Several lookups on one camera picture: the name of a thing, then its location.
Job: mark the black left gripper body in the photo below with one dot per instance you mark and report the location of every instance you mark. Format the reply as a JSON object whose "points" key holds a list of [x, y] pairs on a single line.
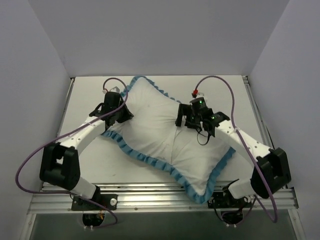
{"points": [[122, 114]]}

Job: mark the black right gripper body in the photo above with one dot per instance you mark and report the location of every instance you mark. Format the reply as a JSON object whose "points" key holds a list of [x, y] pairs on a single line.
{"points": [[186, 116]]}

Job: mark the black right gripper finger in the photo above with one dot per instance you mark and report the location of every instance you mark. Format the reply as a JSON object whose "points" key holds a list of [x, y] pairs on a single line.
{"points": [[188, 118], [180, 114]]}

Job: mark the blue white houndstooth pillowcase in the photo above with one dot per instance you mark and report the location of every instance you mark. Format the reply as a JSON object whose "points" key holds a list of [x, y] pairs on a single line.
{"points": [[152, 137]]}

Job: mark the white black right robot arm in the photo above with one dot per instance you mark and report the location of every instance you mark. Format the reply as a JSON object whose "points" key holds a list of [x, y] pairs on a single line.
{"points": [[271, 170]]}

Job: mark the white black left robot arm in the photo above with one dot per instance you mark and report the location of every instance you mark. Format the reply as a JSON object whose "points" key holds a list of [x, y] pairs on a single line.
{"points": [[60, 164]]}

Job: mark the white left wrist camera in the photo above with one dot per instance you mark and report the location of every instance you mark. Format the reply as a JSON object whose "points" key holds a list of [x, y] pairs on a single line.
{"points": [[114, 89]]}

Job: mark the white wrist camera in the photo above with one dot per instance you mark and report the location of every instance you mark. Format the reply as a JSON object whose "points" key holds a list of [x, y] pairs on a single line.
{"points": [[196, 94], [114, 89]]}

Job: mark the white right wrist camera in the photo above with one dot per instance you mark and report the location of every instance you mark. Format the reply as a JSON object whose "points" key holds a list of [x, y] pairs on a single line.
{"points": [[196, 94]]}

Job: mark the aluminium mounting rail frame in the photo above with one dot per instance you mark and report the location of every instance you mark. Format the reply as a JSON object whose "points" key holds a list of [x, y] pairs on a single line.
{"points": [[140, 187]]}

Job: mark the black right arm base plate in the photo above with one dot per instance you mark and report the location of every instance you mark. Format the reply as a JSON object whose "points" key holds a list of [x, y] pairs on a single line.
{"points": [[222, 199]]}

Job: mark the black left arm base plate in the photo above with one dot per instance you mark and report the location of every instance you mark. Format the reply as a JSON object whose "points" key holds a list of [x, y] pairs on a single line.
{"points": [[109, 201]]}

